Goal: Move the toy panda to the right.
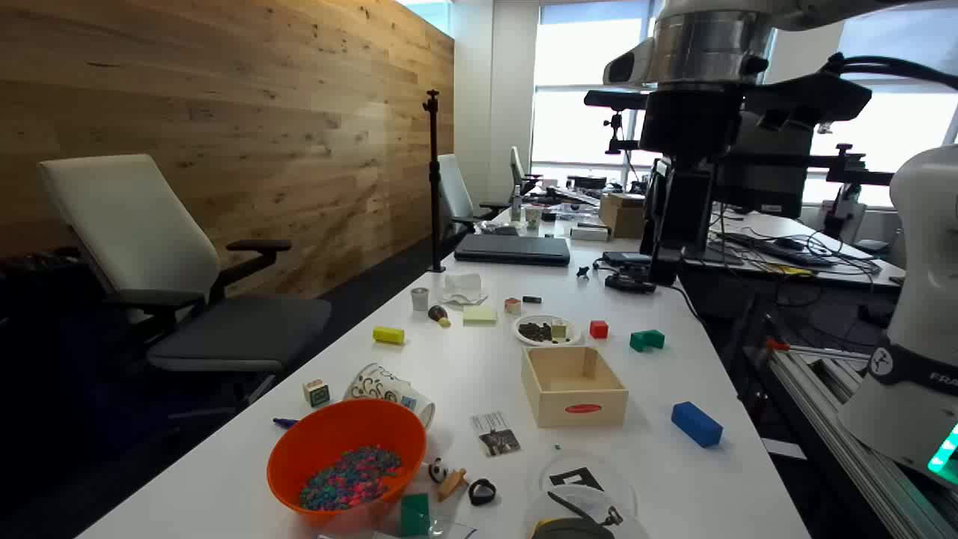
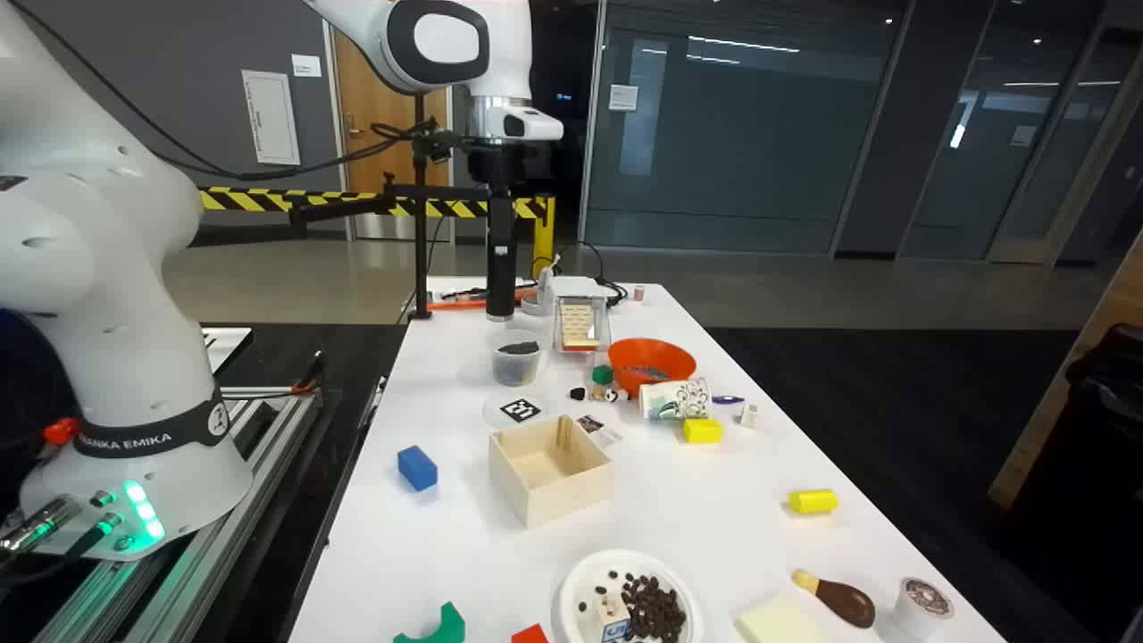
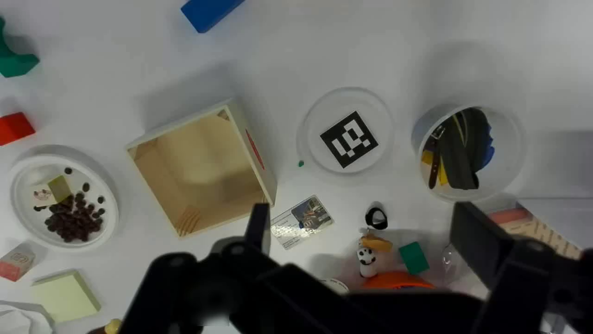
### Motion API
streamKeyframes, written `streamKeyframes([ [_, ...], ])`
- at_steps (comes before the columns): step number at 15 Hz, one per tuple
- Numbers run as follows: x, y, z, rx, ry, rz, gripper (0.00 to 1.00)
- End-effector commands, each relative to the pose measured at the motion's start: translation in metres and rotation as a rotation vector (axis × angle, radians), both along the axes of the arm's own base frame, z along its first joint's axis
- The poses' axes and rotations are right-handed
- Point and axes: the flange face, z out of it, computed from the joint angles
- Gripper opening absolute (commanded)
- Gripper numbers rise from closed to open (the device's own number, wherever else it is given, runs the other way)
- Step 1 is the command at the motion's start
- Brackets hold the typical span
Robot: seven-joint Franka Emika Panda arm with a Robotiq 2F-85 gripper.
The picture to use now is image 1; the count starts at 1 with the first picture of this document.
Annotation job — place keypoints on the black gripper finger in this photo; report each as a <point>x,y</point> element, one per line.
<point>665,213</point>
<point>699,204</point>

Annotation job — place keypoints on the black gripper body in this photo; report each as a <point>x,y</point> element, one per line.
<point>690,120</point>

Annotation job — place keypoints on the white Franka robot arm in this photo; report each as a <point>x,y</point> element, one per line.
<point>930,280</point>

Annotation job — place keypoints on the small wooden toy piece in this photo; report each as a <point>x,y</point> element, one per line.
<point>454,487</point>

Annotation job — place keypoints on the brown cardboard box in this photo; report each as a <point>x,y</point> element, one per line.
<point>623,213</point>

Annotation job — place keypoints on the dark flat box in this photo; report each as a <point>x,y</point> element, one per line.
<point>623,259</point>

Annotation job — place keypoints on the black round gadget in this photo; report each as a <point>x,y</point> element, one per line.
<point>629,283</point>

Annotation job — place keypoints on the black computer monitor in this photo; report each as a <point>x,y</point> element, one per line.
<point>780,169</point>

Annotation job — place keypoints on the black keyboard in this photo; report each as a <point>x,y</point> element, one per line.
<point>795,250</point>

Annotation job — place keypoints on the green arch block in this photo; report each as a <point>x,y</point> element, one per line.
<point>647,342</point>

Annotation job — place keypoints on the red cube block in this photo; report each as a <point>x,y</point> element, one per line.
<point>601,330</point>

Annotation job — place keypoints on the white round plate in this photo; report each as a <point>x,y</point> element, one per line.
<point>571,336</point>

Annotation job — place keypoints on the dark closed laptop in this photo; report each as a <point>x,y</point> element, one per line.
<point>512,250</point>

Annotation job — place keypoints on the small black item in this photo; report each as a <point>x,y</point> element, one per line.
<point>532,298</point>

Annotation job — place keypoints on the cluttered white side desk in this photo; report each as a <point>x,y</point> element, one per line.
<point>856,262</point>

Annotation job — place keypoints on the dark beans on plate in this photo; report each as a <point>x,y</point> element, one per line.
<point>541,330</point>

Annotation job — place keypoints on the small brown round item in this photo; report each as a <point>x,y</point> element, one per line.
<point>512,306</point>

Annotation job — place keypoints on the white desk chair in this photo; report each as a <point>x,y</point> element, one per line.
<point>460,196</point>

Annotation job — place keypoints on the open wooden box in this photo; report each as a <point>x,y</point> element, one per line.
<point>578,406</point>

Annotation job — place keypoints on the pale yellow sponge block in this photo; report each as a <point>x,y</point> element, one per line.
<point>481,316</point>

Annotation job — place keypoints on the blue rectangular block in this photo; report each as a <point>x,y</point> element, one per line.
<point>696,422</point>

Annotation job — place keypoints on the tall black tripod pole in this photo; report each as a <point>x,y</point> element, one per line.
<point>434,181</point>

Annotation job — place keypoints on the clear plastic cup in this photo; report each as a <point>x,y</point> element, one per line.
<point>623,479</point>

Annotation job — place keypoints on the small photo card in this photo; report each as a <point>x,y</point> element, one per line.
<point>494,434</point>

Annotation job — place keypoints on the black and white tag card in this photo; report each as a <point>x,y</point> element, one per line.
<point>572,476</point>

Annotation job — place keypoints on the yellow cylinder block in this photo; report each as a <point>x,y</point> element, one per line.
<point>389,336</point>

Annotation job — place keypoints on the patterned white mug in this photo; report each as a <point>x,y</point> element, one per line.
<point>383,391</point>

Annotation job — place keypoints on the black heart shaped object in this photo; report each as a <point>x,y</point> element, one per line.
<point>484,491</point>

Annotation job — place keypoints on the small green block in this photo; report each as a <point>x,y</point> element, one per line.
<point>415,512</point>

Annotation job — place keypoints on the small white printed cube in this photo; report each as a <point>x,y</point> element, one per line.
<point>318,392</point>

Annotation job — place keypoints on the colourful beads pile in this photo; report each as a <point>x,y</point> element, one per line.
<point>352,479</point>

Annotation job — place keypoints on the orange plastic bowl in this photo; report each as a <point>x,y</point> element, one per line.
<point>301,439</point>

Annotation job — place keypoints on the blue pen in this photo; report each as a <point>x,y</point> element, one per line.
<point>286,422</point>

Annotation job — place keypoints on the white grey office chair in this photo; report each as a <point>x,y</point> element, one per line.
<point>136,240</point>

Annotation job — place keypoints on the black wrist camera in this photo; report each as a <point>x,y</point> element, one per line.
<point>810,96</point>

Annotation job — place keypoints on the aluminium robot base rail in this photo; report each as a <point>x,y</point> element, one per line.
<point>856,439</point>

